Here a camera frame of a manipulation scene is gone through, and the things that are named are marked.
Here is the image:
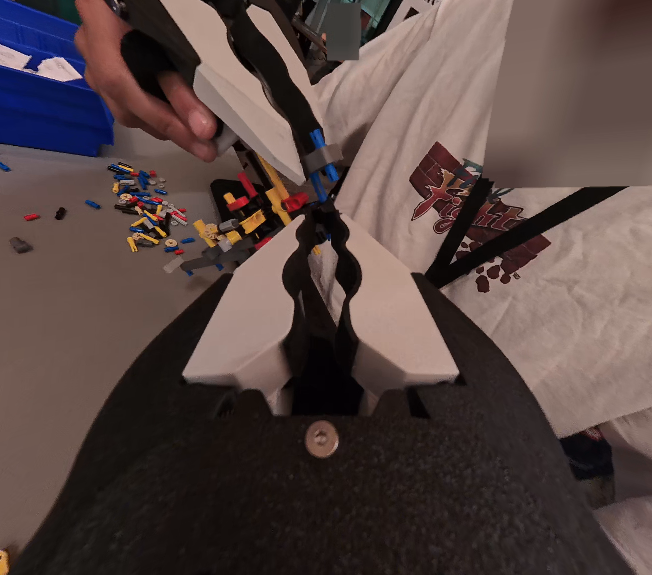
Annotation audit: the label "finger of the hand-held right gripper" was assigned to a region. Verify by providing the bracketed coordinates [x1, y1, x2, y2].
[232, 3, 328, 163]
[147, 0, 314, 185]

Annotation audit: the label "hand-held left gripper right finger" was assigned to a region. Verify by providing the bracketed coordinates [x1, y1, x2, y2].
[331, 212, 460, 417]

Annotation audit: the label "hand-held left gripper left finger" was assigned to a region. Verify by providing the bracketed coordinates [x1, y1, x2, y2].
[182, 214, 318, 417]

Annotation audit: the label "long grey Technic assembly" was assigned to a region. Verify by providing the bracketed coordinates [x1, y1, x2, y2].
[163, 152, 341, 277]

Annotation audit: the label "grey lego connector blue pins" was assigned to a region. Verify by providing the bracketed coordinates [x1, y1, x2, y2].
[303, 128, 343, 188]

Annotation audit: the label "scattered small lego pieces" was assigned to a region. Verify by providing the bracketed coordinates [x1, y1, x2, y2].
[108, 162, 197, 255]

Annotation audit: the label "white paper slip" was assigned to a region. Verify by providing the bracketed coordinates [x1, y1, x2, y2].
[38, 56, 82, 83]

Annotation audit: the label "blue plastic bin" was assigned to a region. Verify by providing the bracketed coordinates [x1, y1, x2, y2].
[0, 0, 115, 158]

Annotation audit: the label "black strap harness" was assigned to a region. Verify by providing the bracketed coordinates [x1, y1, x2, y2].
[424, 177, 628, 289]

